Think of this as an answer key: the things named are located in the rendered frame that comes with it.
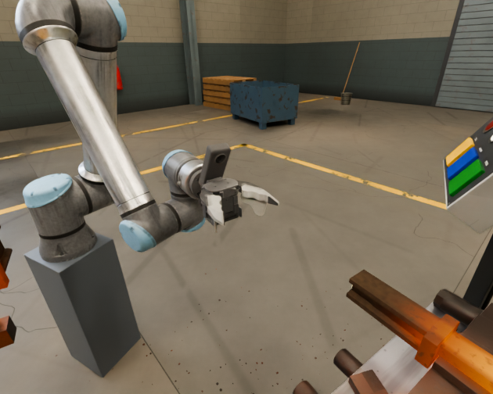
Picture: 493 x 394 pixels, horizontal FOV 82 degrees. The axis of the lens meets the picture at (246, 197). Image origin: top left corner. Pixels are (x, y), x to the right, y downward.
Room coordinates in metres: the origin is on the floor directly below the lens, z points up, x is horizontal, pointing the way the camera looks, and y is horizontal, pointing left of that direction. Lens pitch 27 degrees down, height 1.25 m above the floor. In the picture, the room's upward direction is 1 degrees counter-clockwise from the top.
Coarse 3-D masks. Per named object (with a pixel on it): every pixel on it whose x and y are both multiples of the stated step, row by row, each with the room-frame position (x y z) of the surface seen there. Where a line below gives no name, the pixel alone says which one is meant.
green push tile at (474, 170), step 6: (474, 162) 0.57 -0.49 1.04; (480, 162) 0.56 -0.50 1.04; (468, 168) 0.57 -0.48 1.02; (474, 168) 0.54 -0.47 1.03; (480, 168) 0.52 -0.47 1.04; (462, 174) 0.56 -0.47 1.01; (468, 174) 0.54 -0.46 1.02; (474, 174) 0.52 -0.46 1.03; (480, 174) 0.51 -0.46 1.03; (456, 180) 0.57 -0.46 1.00; (462, 180) 0.54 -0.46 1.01; (468, 180) 0.52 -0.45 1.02; (474, 180) 0.51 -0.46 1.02; (450, 186) 0.56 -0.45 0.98; (456, 186) 0.54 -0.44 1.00; (462, 186) 0.52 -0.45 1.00; (450, 192) 0.54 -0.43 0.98; (456, 192) 0.53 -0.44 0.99
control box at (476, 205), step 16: (480, 128) 0.75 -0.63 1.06; (480, 144) 0.65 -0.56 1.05; (480, 160) 0.57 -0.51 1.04; (480, 176) 0.51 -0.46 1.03; (448, 192) 0.56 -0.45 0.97; (464, 192) 0.50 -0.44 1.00; (480, 192) 0.48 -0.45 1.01; (448, 208) 0.50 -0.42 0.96; (464, 208) 0.49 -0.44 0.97; (480, 208) 0.48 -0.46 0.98; (480, 224) 0.47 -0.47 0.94
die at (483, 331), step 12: (492, 312) 0.23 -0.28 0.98; (480, 324) 0.20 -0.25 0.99; (492, 324) 0.20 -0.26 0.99; (468, 336) 0.18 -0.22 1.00; (480, 336) 0.19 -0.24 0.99; (492, 336) 0.19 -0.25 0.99; (492, 348) 0.18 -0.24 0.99; (444, 360) 0.16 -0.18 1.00; (432, 372) 0.15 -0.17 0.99; (444, 372) 0.15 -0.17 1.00; (456, 372) 0.15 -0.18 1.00; (420, 384) 0.14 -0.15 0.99; (432, 384) 0.14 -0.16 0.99; (444, 384) 0.14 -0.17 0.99; (456, 384) 0.14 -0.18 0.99; (468, 384) 0.14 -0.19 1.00
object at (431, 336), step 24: (360, 288) 0.24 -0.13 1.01; (384, 288) 0.24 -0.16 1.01; (384, 312) 0.22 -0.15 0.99; (408, 312) 0.20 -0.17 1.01; (408, 336) 0.19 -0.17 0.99; (432, 336) 0.17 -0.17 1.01; (456, 336) 0.18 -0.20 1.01; (432, 360) 0.17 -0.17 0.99; (456, 360) 0.16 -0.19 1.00; (480, 360) 0.15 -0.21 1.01; (480, 384) 0.14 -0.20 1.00
